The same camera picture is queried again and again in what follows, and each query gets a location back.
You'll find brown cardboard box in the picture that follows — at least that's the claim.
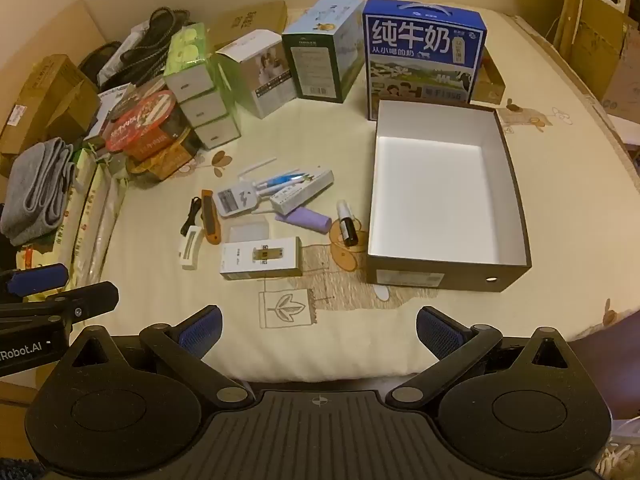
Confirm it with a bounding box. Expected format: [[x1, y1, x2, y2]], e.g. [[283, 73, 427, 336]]
[[0, 54, 102, 157]]

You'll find grey folded cloth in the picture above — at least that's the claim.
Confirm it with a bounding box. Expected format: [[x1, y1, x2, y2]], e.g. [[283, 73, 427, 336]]
[[0, 139, 77, 247]]

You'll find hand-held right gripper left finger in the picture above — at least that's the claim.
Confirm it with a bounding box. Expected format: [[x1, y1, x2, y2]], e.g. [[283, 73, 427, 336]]
[[64, 304, 257, 407]]

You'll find red lid instant meal bowl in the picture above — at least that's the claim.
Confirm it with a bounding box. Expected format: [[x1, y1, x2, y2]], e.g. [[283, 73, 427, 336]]
[[104, 90, 189, 155]]

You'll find small dark bottle white cap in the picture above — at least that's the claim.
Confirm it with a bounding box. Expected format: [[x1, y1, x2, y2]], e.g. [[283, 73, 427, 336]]
[[335, 199, 362, 248]]

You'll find white green photo box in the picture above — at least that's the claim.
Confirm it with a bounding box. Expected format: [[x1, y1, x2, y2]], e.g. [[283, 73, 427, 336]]
[[214, 29, 297, 121]]

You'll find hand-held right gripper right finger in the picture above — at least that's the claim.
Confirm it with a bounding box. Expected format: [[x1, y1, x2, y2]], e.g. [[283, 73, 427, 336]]
[[385, 305, 573, 407]]

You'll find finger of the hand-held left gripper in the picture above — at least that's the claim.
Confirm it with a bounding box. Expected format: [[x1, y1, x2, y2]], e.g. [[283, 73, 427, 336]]
[[0, 263, 70, 297], [0, 281, 121, 325]]

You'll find black cable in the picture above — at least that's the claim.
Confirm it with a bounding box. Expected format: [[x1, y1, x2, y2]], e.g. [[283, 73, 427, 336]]
[[180, 197, 202, 235]]

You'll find green wrapped tissue pack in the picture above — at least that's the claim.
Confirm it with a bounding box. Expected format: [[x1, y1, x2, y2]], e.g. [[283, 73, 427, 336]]
[[163, 21, 242, 151]]

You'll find stack of pale food packets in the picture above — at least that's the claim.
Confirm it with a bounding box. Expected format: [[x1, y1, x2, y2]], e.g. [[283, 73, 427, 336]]
[[14, 144, 128, 288]]

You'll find orange yellow instant meal bowl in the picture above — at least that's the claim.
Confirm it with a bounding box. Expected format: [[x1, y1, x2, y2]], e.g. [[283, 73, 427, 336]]
[[124, 126, 207, 182]]

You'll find purple cylinder tube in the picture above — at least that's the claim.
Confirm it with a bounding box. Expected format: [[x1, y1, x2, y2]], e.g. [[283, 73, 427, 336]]
[[274, 207, 332, 235]]

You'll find blue milk carton box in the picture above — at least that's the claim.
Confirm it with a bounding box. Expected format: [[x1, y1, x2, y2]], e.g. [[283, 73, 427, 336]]
[[362, 0, 489, 122]]

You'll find orange utility knife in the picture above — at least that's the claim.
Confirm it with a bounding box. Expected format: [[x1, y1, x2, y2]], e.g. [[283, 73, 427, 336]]
[[200, 188, 222, 245]]

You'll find stack of cardboard boxes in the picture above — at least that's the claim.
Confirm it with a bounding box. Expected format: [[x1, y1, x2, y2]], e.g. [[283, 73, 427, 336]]
[[556, 0, 640, 113]]

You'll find small white charger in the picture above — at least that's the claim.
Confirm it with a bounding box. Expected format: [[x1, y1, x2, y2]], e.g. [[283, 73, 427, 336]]
[[178, 226, 205, 270]]

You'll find flat cardboard box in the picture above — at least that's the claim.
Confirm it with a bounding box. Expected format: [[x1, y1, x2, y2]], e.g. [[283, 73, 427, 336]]
[[206, 0, 289, 47]]

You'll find long white product box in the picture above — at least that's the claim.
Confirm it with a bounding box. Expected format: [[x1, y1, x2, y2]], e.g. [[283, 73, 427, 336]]
[[271, 165, 335, 215]]

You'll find brown storage box white inside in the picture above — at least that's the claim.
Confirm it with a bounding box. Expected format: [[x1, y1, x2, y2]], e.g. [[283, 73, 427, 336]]
[[366, 99, 533, 294]]

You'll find dark green product box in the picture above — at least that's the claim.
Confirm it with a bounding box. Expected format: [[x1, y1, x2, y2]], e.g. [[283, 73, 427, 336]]
[[281, 0, 367, 105]]

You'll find wooden board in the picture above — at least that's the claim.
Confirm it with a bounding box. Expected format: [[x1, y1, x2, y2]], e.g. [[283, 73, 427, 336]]
[[0, 0, 109, 92]]

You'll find white wifi repeater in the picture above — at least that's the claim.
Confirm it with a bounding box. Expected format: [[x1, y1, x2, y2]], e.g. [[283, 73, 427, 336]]
[[213, 156, 279, 219]]

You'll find white box gold label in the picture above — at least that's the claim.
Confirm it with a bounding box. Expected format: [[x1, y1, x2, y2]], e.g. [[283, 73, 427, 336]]
[[219, 237, 304, 281]]

